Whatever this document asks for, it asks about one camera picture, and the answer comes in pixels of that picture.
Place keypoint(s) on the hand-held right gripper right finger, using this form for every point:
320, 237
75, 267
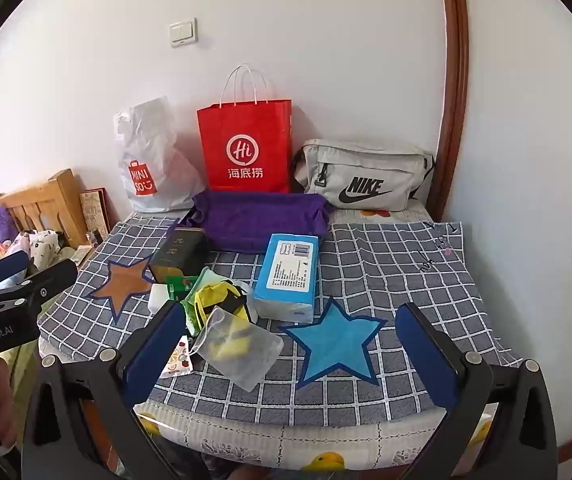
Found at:
423, 355

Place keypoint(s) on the purple cloth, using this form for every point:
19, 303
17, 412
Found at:
261, 220

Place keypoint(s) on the white wall light switch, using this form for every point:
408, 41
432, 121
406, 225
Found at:
183, 32

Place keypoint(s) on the wooden nightstand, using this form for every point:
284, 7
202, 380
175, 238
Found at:
83, 254

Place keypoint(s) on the green snack packet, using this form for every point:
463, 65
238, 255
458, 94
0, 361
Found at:
183, 292

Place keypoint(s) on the white spotted cloth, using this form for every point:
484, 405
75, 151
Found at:
43, 247

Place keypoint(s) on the blue tissue pack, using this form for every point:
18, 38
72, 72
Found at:
288, 275

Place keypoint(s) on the illustrated book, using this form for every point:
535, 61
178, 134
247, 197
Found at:
94, 210

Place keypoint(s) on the red paper bag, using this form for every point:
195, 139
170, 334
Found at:
246, 150

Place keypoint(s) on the small fruit print packet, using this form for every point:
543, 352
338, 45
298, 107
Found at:
178, 357

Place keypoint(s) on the yellow striped pouch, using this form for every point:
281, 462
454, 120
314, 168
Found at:
220, 300

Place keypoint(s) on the wooden headboard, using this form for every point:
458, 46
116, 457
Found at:
40, 205

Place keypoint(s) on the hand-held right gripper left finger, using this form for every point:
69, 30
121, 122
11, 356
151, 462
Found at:
155, 347

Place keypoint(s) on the white plastic shopping bag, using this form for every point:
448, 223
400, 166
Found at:
150, 160

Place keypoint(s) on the grey checkered star blanket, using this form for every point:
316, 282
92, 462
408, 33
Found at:
366, 270

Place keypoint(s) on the white sponge block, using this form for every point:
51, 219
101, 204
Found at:
158, 297

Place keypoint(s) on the dark green box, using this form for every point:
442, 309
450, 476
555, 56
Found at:
175, 255

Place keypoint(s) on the grey waist bag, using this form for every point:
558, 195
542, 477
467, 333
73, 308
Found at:
366, 175

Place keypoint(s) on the brown wooden door frame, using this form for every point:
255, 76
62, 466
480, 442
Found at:
453, 85

